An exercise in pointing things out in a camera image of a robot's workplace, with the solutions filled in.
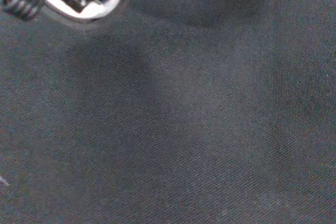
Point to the black cloth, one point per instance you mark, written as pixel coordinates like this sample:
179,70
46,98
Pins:
183,116

